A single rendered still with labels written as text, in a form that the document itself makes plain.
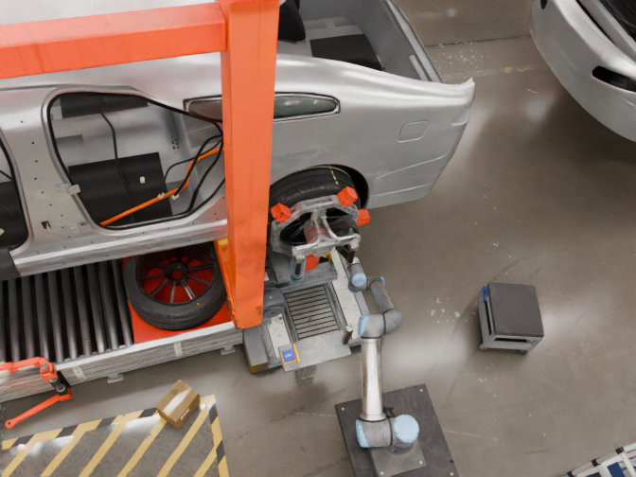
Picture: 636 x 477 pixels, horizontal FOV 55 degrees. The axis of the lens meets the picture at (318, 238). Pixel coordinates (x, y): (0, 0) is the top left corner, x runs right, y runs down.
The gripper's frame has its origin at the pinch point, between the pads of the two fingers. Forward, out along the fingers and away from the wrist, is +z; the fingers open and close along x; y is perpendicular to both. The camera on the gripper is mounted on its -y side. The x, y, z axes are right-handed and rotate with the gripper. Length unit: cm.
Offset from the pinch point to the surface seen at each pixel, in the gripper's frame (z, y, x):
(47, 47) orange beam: -42, -240, 53
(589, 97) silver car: 56, 132, 172
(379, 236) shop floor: 29, 82, -9
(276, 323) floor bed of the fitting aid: -27, 6, -73
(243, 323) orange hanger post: -45, -51, -56
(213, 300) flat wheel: -20, -53, -73
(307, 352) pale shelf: -67, -16, -42
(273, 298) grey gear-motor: -23, -19, -52
